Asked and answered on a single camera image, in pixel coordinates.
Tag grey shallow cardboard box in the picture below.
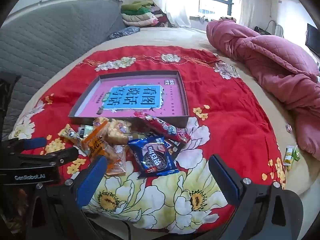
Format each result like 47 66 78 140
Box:
68 70 190 132

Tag black monitor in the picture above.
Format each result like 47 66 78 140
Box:
305 23 320 57

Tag black cable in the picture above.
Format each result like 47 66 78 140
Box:
122 219 134 240

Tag pink quilted duvet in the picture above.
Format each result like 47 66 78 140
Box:
206 20 320 161

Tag orange clear snack packet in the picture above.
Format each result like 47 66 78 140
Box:
82 123 118 166

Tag red long snack packet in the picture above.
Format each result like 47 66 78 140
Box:
134 111 192 145

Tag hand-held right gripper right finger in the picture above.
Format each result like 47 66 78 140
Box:
208 154 283 240

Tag blue cookie packet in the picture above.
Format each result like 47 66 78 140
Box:
127 136 180 179

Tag dark chocolate bar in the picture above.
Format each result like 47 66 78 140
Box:
145 131 182 158

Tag yellow puffed cracker packet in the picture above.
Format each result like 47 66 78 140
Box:
93 116 133 146

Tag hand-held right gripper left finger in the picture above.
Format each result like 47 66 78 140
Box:
34 155 108 240

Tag green drink print packet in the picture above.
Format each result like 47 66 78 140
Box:
77 126 93 137

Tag yellow egg roll packet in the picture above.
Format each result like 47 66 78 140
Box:
58 124 87 155

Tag white sheer curtain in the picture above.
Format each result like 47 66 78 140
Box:
231 0 273 28
151 0 200 28

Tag red floral blanket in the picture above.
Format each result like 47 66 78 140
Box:
10 46 287 227

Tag yellow green small packet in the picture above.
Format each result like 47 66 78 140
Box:
282 147 294 167

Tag dark patterned pillow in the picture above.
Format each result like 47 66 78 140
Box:
107 26 140 40

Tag stack of folded clothes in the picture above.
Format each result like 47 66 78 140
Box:
121 0 173 28

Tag grey quilted headboard cover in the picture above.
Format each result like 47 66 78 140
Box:
0 0 127 140

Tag white headboard frame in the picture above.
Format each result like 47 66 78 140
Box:
5 0 118 23

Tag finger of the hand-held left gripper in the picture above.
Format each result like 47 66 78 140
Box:
14 146 79 167
0 137 47 156

